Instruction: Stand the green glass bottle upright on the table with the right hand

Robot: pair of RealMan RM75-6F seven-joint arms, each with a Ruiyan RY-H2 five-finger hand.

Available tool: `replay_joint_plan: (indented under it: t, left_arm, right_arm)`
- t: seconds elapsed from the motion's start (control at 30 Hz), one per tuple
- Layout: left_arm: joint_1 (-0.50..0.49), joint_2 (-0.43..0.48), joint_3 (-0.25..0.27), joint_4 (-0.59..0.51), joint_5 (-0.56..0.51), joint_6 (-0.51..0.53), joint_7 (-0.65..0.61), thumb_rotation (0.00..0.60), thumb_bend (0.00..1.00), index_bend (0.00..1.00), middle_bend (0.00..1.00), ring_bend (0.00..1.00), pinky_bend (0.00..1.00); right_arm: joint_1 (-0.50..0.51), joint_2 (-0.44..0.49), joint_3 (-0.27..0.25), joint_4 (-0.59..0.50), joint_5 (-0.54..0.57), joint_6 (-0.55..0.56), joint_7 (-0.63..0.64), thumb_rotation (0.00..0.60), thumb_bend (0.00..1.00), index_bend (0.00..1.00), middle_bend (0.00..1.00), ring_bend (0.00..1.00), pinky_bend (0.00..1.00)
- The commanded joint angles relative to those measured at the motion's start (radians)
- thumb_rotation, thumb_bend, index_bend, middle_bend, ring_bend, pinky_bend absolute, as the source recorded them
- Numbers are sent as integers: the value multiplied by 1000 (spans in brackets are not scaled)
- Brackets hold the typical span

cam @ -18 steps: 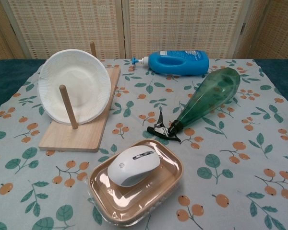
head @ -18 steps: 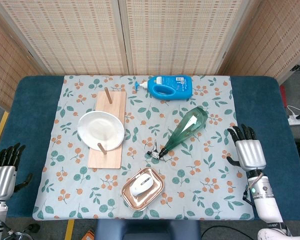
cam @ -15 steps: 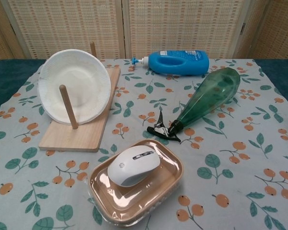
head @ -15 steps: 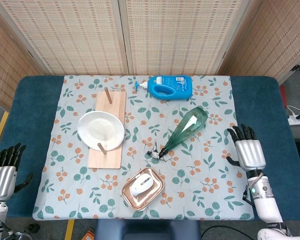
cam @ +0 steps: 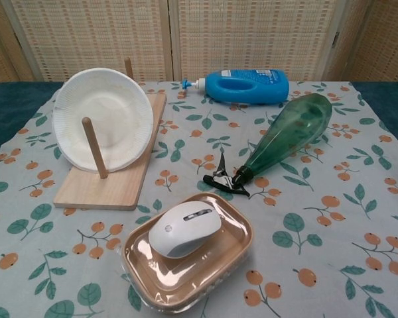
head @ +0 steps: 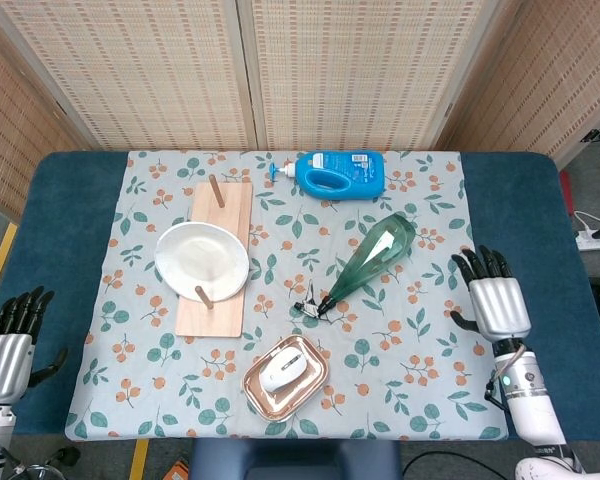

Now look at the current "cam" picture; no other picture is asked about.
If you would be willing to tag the leaf and fruit print tablecloth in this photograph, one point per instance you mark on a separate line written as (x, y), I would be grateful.
(318, 248)

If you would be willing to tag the blue detergent pump bottle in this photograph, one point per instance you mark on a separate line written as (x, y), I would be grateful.
(268, 89)

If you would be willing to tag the green transparent spray bottle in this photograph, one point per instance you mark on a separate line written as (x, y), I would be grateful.
(285, 139)

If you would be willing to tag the tan rectangular soap dish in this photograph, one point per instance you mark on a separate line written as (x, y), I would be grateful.
(185, 288)

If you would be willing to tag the wooden plate rack with pegs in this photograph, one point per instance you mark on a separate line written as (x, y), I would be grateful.
(119, 193)

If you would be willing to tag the white paper plate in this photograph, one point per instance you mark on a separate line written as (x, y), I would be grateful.
(103, 116)

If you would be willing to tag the woven bamboo folding screen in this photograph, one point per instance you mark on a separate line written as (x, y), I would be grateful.
(86, 33)

